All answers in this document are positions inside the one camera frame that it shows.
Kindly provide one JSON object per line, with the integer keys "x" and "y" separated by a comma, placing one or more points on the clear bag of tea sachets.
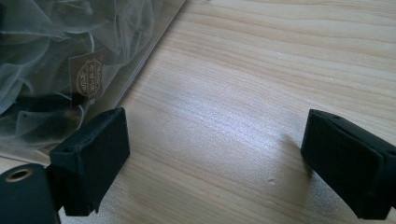
{"x": 62, "y": 62}

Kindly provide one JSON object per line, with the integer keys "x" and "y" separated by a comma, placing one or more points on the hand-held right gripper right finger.
{"x": 345, "y": 168}

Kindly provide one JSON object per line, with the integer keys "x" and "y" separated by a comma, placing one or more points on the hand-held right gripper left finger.
{"x": 90, "y": 165}

